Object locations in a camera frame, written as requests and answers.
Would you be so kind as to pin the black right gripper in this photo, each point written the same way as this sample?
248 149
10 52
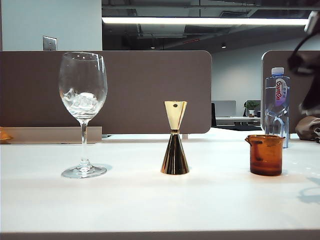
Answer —
306 63

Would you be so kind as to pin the small amber measuring cup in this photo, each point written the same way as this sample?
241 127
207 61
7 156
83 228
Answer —
266 157

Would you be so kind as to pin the gold metal jigger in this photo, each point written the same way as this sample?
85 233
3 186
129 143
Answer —
175 155

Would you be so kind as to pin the clear plastic water bottle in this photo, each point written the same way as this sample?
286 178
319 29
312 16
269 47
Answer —
277 100

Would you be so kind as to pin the clear wine glass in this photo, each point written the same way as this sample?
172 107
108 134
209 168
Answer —
83 75

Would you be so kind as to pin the crumpled brown bag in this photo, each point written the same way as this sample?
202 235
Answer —
308 128

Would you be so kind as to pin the narrow brown desk partition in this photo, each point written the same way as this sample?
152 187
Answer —
277 58

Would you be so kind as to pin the green potted plant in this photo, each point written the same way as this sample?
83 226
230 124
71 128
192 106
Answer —
252 106

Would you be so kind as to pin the grey background monitor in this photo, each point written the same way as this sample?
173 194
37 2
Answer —
225 108

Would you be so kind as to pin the black ceiling spot lamp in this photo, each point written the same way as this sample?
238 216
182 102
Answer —
223 45

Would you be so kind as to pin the white partition foot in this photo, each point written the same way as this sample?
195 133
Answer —
185 136

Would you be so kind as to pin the white ceiling light strip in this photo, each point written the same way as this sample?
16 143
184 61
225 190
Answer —
200 20

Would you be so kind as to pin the wide brown desk partition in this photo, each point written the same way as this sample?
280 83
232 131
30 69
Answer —
140 87

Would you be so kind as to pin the clear ice pile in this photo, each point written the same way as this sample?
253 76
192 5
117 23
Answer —
81 102

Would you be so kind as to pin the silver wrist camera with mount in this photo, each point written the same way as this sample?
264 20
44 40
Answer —
313 21

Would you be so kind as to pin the metal wall switch plate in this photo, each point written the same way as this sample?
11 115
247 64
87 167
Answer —
50 43

